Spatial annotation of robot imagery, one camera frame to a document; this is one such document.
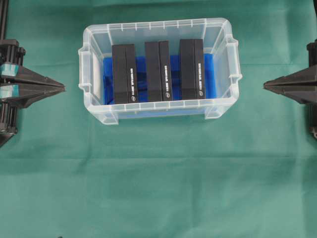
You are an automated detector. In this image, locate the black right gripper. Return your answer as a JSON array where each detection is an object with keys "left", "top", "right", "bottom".
[{"left": 264, "top": 39, "right": 317, "bottom": 136}]

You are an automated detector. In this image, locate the black metal frame rail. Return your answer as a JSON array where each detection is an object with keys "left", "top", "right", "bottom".
[{"left": 0, "top": 0, "right": 9, "bottom": 40}]

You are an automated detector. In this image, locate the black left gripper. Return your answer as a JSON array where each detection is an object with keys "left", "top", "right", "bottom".
[{"left": 0, "top": 39, "right": 65, "bottom": 135}]

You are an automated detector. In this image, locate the black camera box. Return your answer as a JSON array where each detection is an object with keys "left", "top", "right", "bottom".
[
  {"left": 179, "top": 39, "right": 206, "bottom": 100},
  {"left": 145, "top": 41, "right": 173, "bottom": 102},
  {"left": 112, "top": 44, "right": 138, "bottom": 104}
]

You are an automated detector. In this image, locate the clear plastic storage case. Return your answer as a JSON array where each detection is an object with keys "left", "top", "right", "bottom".
[{"left": 78, "top": 18, "right": 242, "bottom": 125}]

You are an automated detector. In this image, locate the green table cloth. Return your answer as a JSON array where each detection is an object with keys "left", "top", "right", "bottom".
[{"left": 0, "top": 0, "right": 317, "bottom": 238}]

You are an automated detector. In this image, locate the blue foam liner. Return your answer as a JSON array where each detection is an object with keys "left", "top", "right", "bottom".
[{"left": 103, "top": 54, "right": 216, "bottom": 105}]

